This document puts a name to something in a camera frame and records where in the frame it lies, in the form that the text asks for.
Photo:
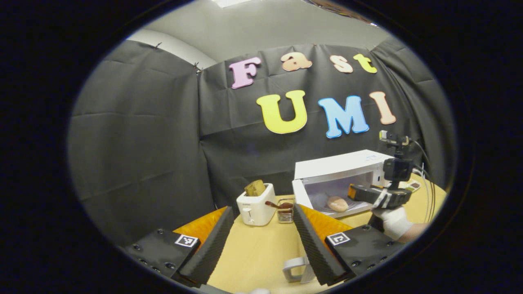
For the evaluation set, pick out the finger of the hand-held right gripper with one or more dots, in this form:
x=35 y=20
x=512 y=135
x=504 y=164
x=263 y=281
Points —
x=367 y=194

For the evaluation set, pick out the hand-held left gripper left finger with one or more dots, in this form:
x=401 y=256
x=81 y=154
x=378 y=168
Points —
x=212 y=245

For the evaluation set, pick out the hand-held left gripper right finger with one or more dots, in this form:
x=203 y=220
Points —
x=316 y=251

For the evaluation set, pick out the pink sugared donut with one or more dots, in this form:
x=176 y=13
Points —
x=337 y=203

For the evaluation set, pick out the white microwave oven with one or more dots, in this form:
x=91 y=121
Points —
x=335 y=167

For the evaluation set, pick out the white divided plate with beans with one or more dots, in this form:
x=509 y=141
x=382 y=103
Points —
x=412 y=185

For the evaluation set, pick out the metal rack holder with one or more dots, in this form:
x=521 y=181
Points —
x=286 y=212

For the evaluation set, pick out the white toaster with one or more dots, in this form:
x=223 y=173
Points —
x=255 y=210

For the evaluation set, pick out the brown wooden spoon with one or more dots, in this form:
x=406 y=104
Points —
x=278 y=204

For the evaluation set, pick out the black backdrop cloth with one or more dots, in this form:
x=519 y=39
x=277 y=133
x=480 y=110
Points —
x=139 y=143

